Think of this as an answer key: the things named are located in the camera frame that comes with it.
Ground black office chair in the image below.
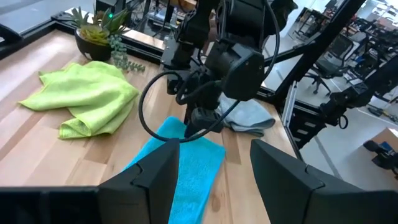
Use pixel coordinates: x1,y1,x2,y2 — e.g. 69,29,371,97
304,33,358,96

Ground brown cardboard box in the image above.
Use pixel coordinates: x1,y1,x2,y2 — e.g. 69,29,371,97
334,126,398,192

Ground black blue handheld device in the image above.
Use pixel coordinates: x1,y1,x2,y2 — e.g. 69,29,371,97
363,139,398,180

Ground potted succulent plant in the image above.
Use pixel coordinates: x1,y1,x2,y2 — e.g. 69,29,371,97
63,5,146,73

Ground green microfiber towel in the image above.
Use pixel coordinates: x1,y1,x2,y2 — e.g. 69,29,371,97
17,60,140,140

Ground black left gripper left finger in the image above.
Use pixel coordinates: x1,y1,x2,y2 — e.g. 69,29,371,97
0,139,180,224

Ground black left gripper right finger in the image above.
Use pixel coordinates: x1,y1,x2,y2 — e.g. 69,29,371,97
250,139,398,224

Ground blue microfiber towel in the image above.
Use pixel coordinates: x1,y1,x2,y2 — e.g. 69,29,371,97
123,116,227,224

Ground grey microfiber towel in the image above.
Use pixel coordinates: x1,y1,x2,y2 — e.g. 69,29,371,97
216,92,277,138

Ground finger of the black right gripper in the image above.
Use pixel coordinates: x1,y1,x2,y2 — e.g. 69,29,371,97
184,106,225,140

